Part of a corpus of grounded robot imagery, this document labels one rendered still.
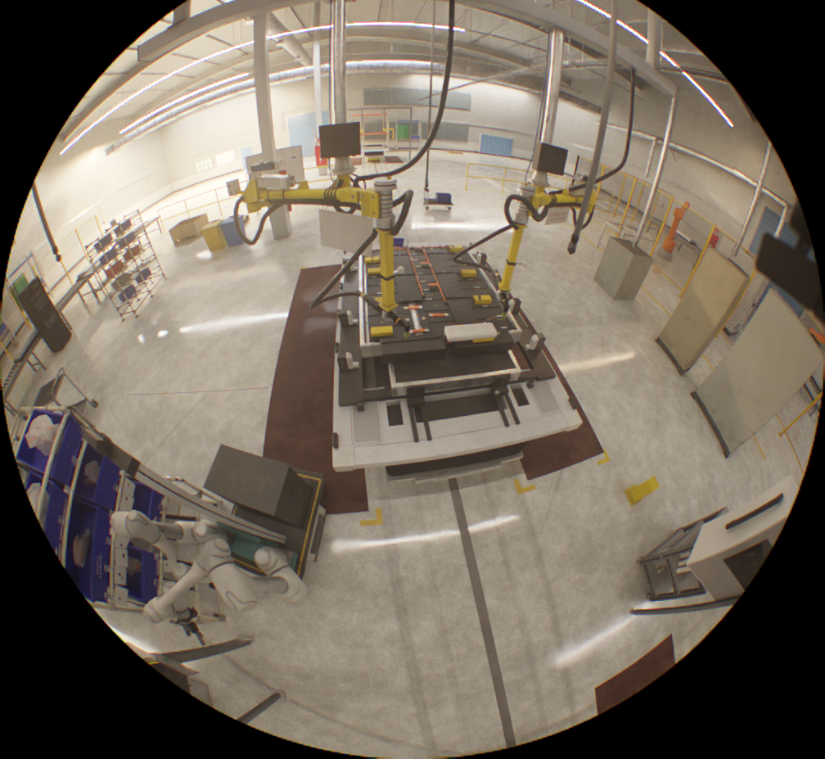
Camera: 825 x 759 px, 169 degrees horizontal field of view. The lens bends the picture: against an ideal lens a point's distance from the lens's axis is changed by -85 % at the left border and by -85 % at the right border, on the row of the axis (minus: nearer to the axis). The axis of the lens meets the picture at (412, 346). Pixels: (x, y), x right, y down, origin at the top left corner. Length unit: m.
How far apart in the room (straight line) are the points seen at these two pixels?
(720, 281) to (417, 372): 4.48
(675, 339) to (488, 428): 4.15
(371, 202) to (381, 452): 1.35
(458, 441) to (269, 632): 2.22
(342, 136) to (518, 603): 3.35
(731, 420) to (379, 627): 4.90
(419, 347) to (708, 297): 4.41
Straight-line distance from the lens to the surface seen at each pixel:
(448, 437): 1.76
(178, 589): 1.56
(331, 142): 1.64
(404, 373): 1.82
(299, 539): 2.22
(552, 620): 2.77
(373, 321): 2.18
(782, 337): 4.64
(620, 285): 5.78
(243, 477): 1.89
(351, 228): 1.49
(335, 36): 1.81
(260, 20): 7.23
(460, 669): 2.63
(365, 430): 1.78
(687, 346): 5.24
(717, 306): 4.97
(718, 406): 5.05
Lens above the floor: 2.41
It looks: 45 degrees down
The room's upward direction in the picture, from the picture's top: 2 degrees clockwise
